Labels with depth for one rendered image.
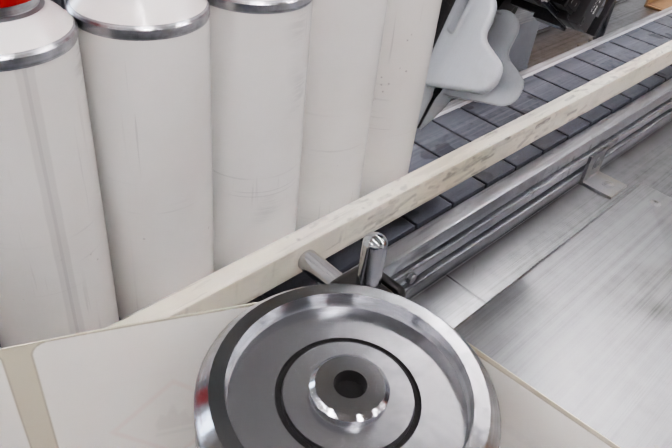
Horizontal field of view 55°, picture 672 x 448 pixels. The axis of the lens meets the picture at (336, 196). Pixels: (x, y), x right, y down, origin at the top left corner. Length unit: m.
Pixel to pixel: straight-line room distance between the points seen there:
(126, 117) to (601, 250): 0.30
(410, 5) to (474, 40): 0.07
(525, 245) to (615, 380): 0.17
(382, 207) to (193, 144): 0.14
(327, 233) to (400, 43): 0.11
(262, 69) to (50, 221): 0.10
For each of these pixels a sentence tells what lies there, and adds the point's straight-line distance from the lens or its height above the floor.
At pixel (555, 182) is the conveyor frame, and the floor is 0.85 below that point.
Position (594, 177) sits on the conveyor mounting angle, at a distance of 0.61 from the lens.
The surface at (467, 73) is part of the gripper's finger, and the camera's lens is 0.40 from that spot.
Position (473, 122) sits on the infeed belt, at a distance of 0.54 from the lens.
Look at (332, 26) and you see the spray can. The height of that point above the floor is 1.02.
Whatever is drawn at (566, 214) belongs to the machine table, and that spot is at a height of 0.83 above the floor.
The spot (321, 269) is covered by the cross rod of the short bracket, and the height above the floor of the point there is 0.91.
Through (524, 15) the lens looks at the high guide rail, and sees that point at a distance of 0.57.
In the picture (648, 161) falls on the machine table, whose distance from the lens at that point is 0.67.
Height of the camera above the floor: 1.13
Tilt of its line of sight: 36 degrees down
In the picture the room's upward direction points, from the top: 7 degrees clockwise
